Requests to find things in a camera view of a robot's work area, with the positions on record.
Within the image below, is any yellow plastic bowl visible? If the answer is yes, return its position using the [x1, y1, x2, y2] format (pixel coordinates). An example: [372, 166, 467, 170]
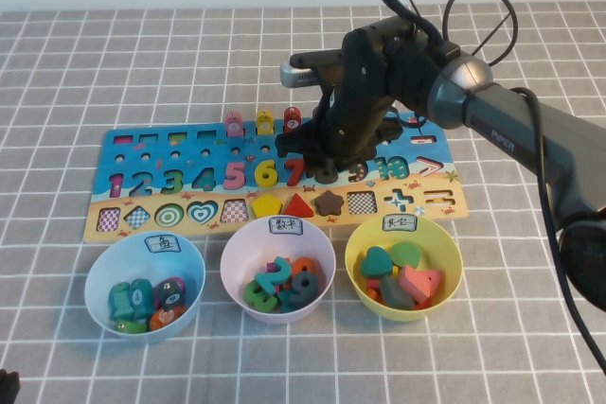
[344, 214, 464, 323]

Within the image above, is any grey wooden diamond block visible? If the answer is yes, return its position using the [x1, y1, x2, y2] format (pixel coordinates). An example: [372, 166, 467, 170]
[378, 275, 416, 311]

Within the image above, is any teal wooden number two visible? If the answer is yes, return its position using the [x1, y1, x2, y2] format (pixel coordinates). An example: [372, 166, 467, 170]
[254, 255, 293, 297]

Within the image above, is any dark grey wooden number nine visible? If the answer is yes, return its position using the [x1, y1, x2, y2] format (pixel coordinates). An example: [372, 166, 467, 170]
[283, 271, 319, 313]

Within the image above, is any pink plastic bowl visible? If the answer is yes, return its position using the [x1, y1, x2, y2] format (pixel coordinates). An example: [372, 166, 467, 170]
[220, 215, 337, 325]

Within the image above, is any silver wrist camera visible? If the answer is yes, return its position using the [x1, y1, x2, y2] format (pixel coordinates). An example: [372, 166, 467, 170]
[278, 49, 349, 91]

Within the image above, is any orange wooden number zero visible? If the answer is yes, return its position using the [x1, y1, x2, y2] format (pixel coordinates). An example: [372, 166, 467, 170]
[288, 256, 318, 278]

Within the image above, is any orange wooden fish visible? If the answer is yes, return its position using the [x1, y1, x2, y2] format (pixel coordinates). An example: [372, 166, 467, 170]
[149, 307, 188, 332]

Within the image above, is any teal wooden heart block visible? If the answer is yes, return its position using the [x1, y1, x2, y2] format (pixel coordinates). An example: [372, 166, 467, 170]
[360, 246, 395, 280]

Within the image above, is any red wooden fish peg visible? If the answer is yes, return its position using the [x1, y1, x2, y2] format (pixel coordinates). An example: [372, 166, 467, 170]
[282, 106, 305, 135]

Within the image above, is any thin black cable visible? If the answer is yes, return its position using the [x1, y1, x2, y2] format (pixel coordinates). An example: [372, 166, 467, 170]
[442, 0, 606, 368]

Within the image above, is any thick black sleeved cable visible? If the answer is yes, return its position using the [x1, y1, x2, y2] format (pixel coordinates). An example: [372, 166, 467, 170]
[376, 0, 461, 62]

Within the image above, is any grey checked tablecloth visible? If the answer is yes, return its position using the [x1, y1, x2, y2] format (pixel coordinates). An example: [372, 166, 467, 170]
[0, 0, 606, 404]

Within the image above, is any pink wooden trapezoid block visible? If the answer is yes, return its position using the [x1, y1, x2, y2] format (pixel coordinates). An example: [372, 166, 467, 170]
[397, 265, 435, 304]

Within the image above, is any dark purple wooden fish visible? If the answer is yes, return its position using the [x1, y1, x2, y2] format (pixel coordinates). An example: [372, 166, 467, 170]
[153, 276, 187, 311]

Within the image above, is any red wooden triangle block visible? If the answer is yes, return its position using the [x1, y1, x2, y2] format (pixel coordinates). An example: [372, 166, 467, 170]
[282, 193, 316, 219]

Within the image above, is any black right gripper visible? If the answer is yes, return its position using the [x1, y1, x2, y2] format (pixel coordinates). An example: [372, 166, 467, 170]
[276, 20, 430, 173]

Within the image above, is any yellow wooden number six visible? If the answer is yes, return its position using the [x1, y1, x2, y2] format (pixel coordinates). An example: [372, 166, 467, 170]
[254, 159, 281, 189]

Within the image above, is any coral wooden triangle block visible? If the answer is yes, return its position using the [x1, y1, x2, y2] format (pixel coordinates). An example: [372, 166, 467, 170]
[421, 269, 446, 297]

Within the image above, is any light blue plastic bowl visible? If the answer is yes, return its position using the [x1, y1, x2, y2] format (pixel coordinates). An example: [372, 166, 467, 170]
[83, 232, 207, 345]

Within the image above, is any pink wooden number five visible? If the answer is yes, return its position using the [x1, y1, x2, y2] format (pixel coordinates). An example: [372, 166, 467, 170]
[223, 160, 248, 190]

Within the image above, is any blue-green wooden fish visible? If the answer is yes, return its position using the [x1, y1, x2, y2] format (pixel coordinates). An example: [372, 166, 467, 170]
[130, 277, 155, 321]

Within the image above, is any pink wooden fish peg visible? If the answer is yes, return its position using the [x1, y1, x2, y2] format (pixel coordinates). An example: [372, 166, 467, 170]
[223, 110, 245, 138]

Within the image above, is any white paper label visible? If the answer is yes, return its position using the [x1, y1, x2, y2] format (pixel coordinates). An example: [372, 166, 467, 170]
[381, 214, 419, 232]
[144, 232, 184, 255]
[267, 215, 305, 237]

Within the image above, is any yellow wooden fish peg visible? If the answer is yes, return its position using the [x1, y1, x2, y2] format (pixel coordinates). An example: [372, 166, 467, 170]
[255, 109, 276, 137]

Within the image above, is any blue wooden puzzle board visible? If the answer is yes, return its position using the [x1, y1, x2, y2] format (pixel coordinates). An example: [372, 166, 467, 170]
[82, 112, 470, 245]

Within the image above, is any green wooden circle block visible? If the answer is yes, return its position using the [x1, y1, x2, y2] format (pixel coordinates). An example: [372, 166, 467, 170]
[390, 241, 423, 271]

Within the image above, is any green wooden fish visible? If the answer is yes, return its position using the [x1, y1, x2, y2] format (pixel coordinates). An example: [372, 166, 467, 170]
[113, 318, 146, 335]

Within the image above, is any green wooden number three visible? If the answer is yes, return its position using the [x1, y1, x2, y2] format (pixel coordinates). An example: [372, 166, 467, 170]
[242, 280, 281, 313]

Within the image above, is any red wooden number seven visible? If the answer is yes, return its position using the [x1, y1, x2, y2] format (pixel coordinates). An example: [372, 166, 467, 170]
[283, 157, 308, 188]

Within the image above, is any blue wooden number four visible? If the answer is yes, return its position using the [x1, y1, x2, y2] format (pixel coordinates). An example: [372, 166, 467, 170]
[277, 288, 299, 314]

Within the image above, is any yellow wooden pentagon block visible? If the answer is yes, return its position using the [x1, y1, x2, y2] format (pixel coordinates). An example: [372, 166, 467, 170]
[251, 194, 284, 219]

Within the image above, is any teal wooden fish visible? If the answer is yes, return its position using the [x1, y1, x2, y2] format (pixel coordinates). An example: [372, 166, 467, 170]
[108, 281, 132, 323]

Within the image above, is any brown wooden star block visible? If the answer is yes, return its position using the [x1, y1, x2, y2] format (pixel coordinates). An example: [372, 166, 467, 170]
[314, 189, 347, 218]

